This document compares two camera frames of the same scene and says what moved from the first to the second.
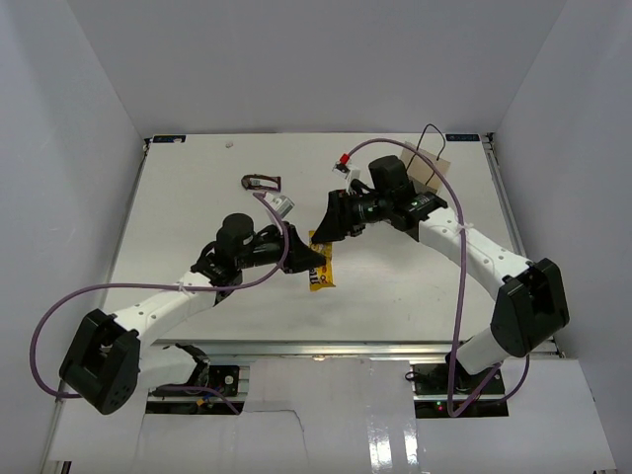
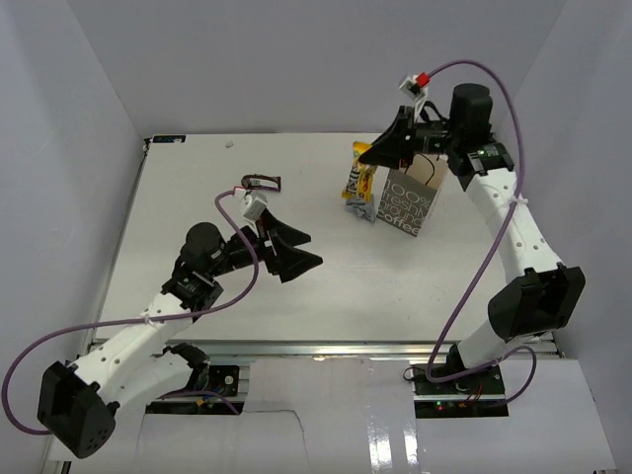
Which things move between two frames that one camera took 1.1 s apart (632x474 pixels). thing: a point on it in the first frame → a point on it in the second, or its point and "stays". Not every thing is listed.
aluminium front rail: [303, 350] stays
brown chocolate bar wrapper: [262, 182] stays
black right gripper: [340, 220] → [392, 146]
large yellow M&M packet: [321, 276] → [360, 182]
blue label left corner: [168, 138] stays
